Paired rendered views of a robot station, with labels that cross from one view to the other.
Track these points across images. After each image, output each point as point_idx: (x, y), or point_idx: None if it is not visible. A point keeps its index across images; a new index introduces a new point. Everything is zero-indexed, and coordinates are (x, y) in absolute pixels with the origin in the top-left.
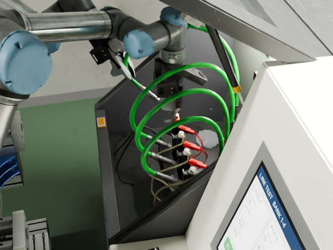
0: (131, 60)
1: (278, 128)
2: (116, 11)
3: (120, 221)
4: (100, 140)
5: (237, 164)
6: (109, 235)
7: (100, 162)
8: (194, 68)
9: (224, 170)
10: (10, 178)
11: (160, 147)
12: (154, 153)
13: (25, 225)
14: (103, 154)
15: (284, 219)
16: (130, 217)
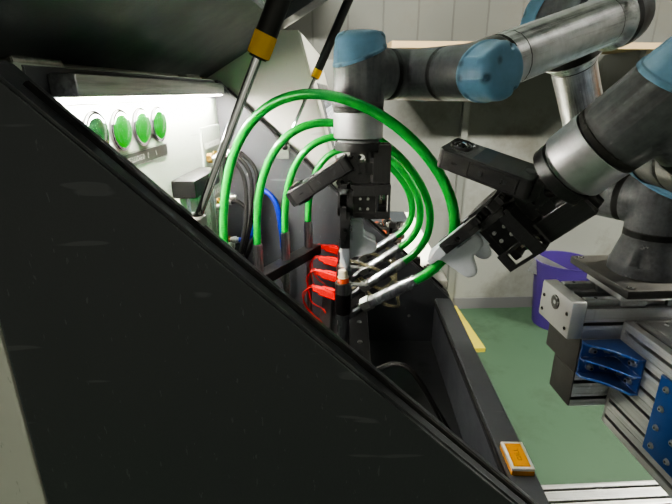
0: (441, 242)
1: (312, 62)
2: (476, 40)
3: (437, 309)
4: (502, 416)
5: (327, 132)
6: (449, 299)
7: (486, 374)
8: (308, 179)
9: (332, 157)
10: None
11: (369, 360)
12: (393, 247)
13: (561, 302)
14: (485, 387)
15: (326, 100)
16: (423, 378)
